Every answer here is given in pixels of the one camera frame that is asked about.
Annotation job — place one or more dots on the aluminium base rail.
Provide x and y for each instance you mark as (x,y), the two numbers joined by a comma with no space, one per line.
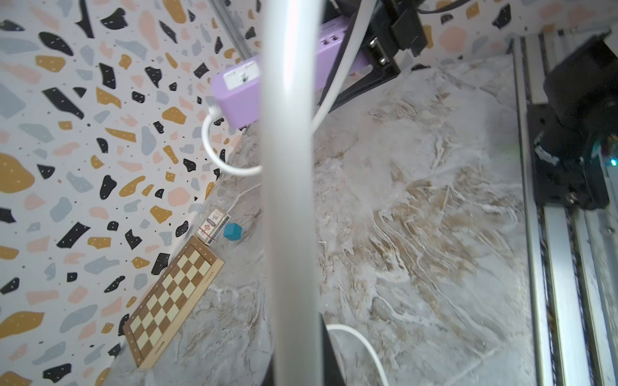
(572,252)

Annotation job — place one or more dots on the purple power strip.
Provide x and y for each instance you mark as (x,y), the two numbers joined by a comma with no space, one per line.
(301,55)

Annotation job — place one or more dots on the teal cube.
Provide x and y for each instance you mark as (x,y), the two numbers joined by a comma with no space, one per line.
(232,232)

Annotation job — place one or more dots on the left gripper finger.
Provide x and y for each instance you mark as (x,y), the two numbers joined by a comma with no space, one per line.
(332,375)

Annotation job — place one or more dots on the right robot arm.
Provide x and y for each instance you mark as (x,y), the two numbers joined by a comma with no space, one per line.
(580,111)

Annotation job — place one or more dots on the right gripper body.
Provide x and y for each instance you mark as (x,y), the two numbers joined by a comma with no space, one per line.
(394,26)

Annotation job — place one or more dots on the wooden chessboard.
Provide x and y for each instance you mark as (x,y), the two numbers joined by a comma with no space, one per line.
(163,311)

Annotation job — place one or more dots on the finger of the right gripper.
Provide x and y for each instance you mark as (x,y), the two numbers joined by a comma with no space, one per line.
(374,79)

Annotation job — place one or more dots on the playing card box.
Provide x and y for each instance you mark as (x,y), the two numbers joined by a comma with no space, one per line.
(211,224)

